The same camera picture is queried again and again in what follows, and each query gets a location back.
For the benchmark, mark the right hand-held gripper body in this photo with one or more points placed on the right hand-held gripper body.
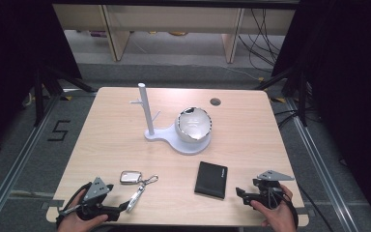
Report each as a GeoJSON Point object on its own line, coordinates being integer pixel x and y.
{"type": "Point", "coordinates": [270, 193]}

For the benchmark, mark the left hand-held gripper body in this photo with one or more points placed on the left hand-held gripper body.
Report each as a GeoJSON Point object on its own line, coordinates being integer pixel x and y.
{"type": "Point", "coordinates": [97, 191]}

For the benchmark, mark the black wallet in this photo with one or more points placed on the black wallet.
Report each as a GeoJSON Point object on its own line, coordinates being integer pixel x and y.
{"type": "Point", "coordinates": [211, 180]}

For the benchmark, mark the person's right hand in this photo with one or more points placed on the person's right hand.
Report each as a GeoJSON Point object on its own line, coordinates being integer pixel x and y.
{"type": "Point", "coordinates": [281, 219]}

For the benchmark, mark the person's left hand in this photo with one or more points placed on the person's left hand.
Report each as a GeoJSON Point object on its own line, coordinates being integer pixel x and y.
{"type": "Point", "coordinates": [74, 224]}

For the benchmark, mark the white cup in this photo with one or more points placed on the white cup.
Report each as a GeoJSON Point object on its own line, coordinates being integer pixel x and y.
{"type": "Point", "coordinates": [194, 126]}

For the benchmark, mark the black metal stand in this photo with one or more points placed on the black metal stand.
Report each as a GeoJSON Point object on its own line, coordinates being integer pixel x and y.
{"type": "Point", "coordinates": [302, 96]}
{"type": "Point", "coordinates": [39, 96]}

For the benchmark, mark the black curtain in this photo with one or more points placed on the black curtain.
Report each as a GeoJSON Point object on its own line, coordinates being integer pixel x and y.
{"type": "Point", "coordinates": [351, 80]}
{"type": "Point", "coordinates": [13, 64]}

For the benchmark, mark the light wooden desk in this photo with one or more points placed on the light wooden desk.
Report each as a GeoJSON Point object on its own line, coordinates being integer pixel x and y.
{"type": "Point", "coordinates": [174, 19]}

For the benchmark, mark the metal floor rail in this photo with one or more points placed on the metal floor rail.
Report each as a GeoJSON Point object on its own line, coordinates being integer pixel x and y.
{"type": "Point", "coordinates": [19, 161]}
{"type": "Point", "coordinates": [322, 161]}

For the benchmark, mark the white stand with post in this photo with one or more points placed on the white stand with post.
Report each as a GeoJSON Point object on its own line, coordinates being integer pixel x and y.
{"type": "Point", "coordinates": [148, 109]}

